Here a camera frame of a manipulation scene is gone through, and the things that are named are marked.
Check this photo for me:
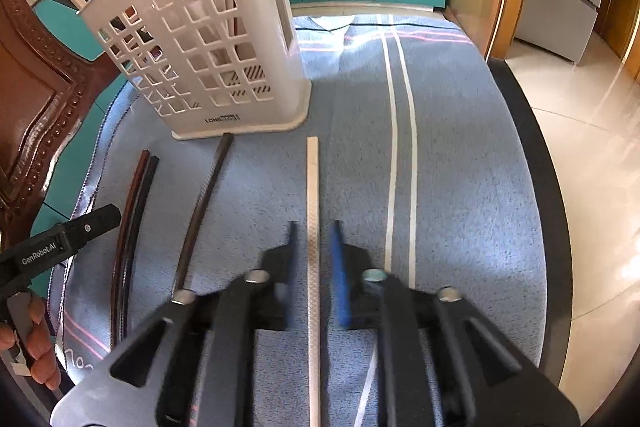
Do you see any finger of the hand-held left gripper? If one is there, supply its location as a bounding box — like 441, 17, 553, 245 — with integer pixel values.
61, 203, 122, 254

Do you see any wooden door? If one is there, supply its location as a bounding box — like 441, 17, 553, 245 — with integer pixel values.
597, 0, 640, 82

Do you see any cream textured chopstick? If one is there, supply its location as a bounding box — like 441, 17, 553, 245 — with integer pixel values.
306, 136, 323, 427

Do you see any black chopstick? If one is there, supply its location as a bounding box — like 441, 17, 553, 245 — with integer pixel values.
117, 155, 160, 348

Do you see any person's left hand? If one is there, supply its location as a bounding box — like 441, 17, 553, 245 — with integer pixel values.
24, 294, 62, 392

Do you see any carved wooden chair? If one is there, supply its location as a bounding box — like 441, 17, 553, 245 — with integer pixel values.
0, 0, 131, 228

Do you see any dark brown chopstick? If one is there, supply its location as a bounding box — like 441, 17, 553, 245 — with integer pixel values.
172, 133, 235, 295

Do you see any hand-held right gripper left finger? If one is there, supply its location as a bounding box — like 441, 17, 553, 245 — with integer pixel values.
107, 221, 300, 427

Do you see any blue striped towel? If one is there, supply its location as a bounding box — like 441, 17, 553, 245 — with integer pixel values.
52, 9, 546, 427

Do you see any red-brown chopstick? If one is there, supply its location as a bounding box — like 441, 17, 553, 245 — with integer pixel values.
111, 149, 152, 348

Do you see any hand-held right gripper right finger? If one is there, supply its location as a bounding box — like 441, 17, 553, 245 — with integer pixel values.
332, 220, 581, 427

